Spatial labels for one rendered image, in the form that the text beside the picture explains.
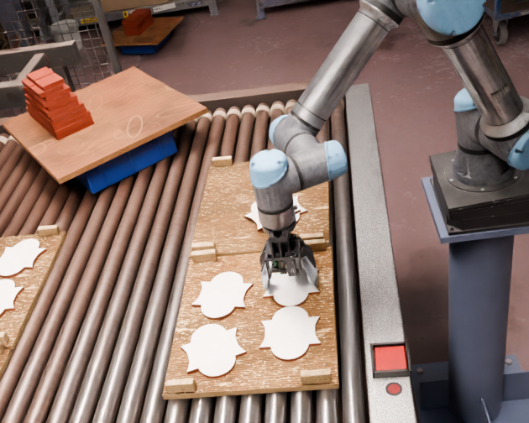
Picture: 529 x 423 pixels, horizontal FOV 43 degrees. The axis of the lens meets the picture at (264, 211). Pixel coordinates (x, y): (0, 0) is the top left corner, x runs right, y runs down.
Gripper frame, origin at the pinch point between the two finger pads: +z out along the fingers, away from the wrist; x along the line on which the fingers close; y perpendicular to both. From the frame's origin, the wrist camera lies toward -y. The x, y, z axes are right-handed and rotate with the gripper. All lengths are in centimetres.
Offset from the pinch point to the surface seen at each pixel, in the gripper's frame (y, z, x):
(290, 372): 24.9, 0.3, 0.3
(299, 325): 13.3, -0.4, 2.1
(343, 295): 2.9, 2.4, 11.4
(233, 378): 25.7, 0.4, -11.1
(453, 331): -30, 53, 41
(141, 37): -378, 88, -137
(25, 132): -69, -8, -85
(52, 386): 23, 3, -51
